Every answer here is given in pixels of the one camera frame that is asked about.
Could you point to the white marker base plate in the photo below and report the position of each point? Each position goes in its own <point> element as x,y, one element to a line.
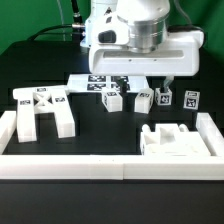
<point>93,83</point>

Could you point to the white U-shaped fence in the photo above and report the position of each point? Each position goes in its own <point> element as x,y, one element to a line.
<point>124,167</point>

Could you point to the white nut cube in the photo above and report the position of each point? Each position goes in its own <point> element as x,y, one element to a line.
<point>163,98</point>
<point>191,100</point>

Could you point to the white nut cube right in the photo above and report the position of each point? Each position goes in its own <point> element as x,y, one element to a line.
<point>191,100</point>

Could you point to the white chair seat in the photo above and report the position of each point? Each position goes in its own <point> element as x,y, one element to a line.
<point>171,139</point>

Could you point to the white chair back frame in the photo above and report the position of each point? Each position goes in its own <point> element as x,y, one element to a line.
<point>43,100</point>

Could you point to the white nut cube left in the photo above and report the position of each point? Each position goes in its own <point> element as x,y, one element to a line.
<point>163,98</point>

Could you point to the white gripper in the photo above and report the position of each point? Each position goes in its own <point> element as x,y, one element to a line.
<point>178,55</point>

